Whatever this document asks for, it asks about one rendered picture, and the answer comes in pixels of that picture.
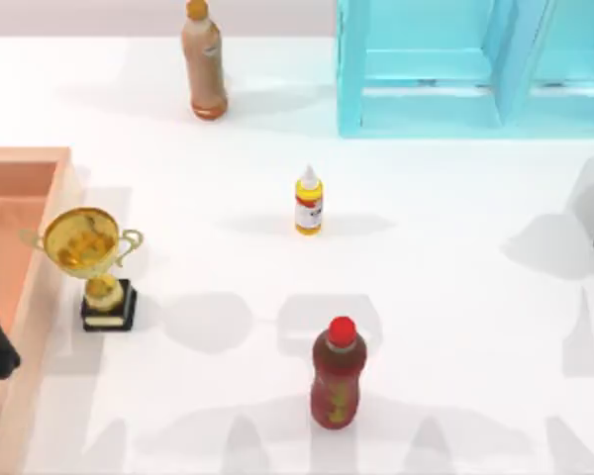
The small yellow bottle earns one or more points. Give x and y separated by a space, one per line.
308 208

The red bottle with red cap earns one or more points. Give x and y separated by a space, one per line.
337 381

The light blue rack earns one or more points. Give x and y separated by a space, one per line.
425 114

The tall orange-brown bottle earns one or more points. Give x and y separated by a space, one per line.
205 64

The gold trophy on black base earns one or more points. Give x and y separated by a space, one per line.
86 250

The shallow salmon-coloured box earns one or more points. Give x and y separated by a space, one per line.
15 218

